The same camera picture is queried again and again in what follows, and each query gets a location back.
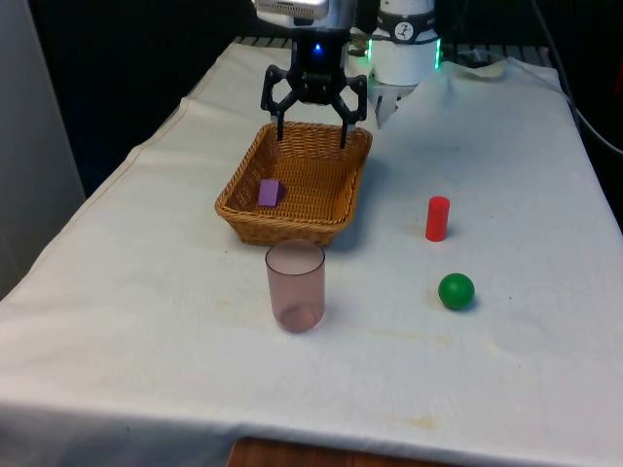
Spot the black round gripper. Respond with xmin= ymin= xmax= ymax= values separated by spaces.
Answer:
xmin=260 ymin=27 xmax=368 ymax=150

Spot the brown wicker basket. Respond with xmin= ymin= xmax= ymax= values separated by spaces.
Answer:
xmin=214 ymin=122 xmax=374 ymax=247

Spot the purple triangular block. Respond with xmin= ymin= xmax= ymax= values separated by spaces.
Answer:
xmin=256 ymin=179 xmax=286 ymax=208

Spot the red cylinder block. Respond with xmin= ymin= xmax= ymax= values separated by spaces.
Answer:
xmin=424 ymin=195 xmax=451 ymax=242

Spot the see-through pink cup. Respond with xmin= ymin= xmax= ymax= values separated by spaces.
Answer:
xmin=265 ymin=239 xmax=326 ymax=335

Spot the green ball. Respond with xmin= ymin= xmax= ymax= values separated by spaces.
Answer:
xmin=437 ymin=272 xmax=476 ymax=311

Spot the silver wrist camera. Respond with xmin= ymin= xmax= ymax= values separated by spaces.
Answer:
xmin=251 ymin=0 xmax=329 ymax=27

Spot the black cable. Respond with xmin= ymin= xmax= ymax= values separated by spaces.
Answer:
xmin=531 ymin=0 xmax=623 ymax=153

